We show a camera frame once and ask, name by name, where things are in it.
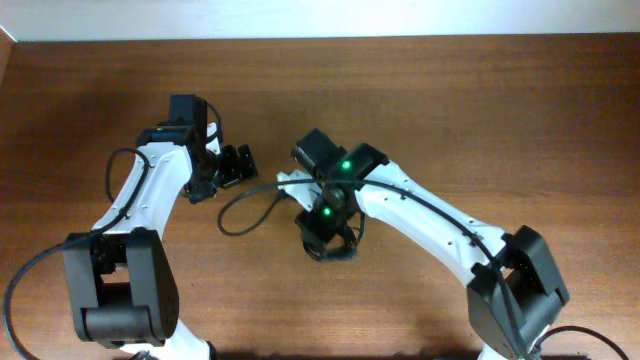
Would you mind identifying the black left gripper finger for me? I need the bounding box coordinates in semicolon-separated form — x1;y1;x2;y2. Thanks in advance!
219;145;242;189
237;144;258;180

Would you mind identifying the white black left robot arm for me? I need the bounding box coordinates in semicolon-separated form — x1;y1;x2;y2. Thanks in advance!
62;94;258;359

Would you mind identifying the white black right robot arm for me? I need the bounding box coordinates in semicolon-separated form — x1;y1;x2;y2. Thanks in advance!
277;129;569;359

